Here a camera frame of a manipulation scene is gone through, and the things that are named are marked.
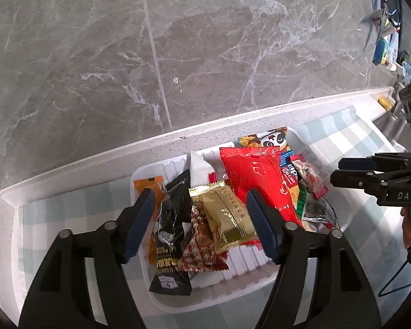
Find red strawberry candy packet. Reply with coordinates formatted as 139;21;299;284
290;154;329;199

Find red heart pattern snack packet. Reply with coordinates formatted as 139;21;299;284
176;205;229;273

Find blue cake snack packet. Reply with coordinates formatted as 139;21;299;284
280;150;300;210

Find red snack bag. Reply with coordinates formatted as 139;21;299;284
220;146;301;225

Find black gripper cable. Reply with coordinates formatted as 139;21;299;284
377;259;411;298

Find gold snack packet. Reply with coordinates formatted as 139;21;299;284
189;180;259;253

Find green silver snack packet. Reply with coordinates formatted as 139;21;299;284
296;188;339;234

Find orange snack packet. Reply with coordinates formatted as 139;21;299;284
133;175;166;264

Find person's right hand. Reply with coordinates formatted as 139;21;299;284
400;207;411;249

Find green white checkered tablecloth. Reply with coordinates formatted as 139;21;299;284
18;108;411;328

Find stainless steel sink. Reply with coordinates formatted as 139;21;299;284
373;111;411;152

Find black snack packet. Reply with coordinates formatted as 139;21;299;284
149;170;192;296

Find white plastic tray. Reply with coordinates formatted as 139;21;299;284
130;128;352;315

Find white red snack packet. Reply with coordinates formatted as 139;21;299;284
189;151;218;187

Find blue chips bag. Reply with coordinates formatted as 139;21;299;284
238;126;291;152

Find yellow sponge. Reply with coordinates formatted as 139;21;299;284
378;97;394;111

